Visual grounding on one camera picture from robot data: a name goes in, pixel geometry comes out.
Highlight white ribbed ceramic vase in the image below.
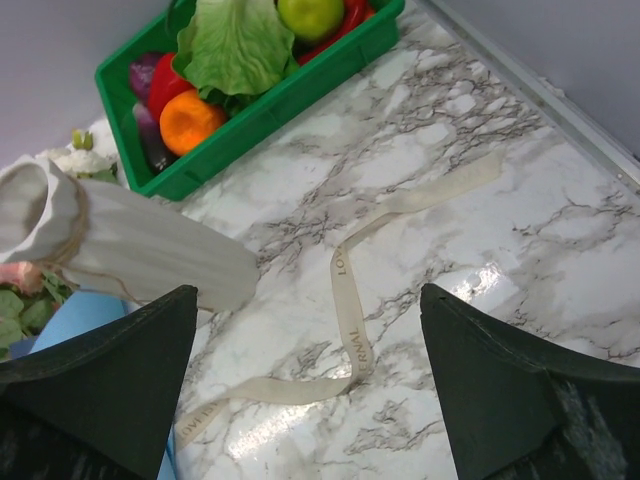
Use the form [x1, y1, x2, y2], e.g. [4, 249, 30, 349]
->
[1, 155, 260, 312]

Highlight green plastic basket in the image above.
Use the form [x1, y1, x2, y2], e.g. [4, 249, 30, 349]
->
[95, 0, 405, 201]

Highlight blue flower bouquet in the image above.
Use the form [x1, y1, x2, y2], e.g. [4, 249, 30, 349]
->
[0, 129, 176, 480]

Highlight aluminium rail frame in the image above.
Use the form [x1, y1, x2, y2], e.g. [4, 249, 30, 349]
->
[419, 1, 639, 194]

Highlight green apple toy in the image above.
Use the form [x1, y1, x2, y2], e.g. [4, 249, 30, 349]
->
[277, 0, 345, 45]

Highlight purple onion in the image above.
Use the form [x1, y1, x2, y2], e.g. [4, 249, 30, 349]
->
[128, 51, 164, 104]

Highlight orange pumpkin toy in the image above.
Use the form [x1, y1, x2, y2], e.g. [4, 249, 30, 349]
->
[159, 89, 228, 156]

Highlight cream printed ribbon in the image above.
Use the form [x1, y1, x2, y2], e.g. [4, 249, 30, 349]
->
[174, 149, 504, 452]

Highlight green lettuce toy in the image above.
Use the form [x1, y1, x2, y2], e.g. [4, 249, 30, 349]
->
[172, 0, 299, 117]

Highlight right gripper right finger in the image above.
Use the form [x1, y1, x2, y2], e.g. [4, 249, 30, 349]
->
[420, 283, 639, 479]

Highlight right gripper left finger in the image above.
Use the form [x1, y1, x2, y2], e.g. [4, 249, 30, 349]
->
[1, 286, 197, 479]

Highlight red bell pepper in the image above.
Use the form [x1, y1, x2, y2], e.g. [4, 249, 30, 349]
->
[147, 52, 193, 121]

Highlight red chili peppers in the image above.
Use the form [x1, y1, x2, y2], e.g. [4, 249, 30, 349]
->
[296, 0, 376, 66]

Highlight purple eggplant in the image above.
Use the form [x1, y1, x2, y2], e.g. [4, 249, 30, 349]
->
[132, 103, 177, 174]

